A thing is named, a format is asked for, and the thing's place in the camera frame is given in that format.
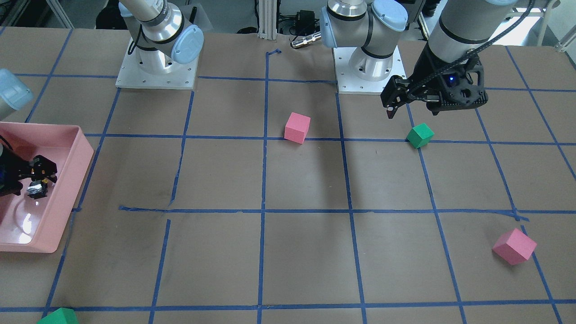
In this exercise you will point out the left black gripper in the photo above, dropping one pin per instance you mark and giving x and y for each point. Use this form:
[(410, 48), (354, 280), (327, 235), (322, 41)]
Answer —
[(423, 71)]

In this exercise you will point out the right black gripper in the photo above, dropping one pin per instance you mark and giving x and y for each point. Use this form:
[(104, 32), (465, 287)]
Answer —
[(19, 172)]

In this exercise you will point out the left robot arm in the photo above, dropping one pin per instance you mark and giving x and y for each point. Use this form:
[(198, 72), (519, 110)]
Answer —
[(376, 27)]

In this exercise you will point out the green cube near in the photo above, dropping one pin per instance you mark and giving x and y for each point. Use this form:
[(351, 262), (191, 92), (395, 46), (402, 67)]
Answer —
[(420, 135)]

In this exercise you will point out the green cube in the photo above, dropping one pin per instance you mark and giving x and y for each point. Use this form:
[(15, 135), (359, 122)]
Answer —
[(420, 135), (60, 316)]

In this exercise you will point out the pink plastic bin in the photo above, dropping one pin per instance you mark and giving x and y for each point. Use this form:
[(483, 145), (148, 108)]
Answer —
[(29, 225)]

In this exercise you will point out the pink cube centre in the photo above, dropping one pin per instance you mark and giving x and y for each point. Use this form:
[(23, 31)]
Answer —
[(296, 128)]

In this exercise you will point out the pink cube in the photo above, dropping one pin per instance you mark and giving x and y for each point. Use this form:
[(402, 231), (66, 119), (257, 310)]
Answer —
[(514, 247), (296, 128)]

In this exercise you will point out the green cube far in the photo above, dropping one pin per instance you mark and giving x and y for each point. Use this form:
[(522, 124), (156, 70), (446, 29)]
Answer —
[(60, 316)]

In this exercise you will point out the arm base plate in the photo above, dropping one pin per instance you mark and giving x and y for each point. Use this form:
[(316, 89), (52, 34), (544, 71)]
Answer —
[(359, 74), (153, 70)]

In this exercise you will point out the aluminium frame post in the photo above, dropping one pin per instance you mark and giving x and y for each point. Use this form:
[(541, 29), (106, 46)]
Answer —
[(267, 16)]

